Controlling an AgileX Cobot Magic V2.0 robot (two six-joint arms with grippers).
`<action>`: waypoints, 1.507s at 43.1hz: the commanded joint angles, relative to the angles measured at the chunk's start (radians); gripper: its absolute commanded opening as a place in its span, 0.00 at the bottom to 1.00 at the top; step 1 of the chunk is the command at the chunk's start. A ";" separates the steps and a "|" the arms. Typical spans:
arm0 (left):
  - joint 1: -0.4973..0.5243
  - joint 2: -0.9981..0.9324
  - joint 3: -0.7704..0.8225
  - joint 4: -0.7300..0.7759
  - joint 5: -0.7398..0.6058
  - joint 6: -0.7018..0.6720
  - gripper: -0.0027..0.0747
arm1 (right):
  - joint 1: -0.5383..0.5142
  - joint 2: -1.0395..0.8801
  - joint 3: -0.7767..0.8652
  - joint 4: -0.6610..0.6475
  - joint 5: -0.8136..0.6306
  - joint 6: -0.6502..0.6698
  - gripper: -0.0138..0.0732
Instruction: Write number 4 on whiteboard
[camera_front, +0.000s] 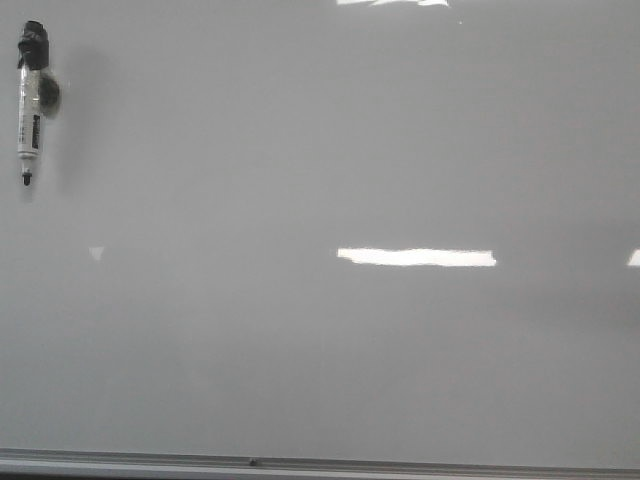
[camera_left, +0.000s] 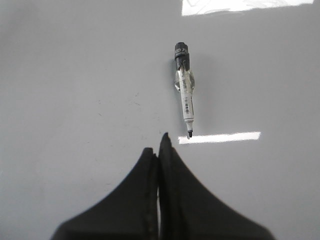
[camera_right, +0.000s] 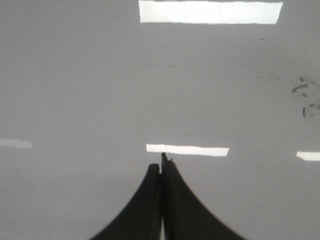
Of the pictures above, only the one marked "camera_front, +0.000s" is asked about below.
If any white marker with black tape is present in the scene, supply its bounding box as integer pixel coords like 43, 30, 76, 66
17, 20, 49, 187

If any white whiteboard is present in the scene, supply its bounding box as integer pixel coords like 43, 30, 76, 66
1, 1, 639, 468

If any round grey magnet holder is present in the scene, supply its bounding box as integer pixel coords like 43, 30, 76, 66
38, 73, 61, 117

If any aluminium whiteboard bottom frame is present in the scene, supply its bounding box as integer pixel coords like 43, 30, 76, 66
1, 448, 639, 479

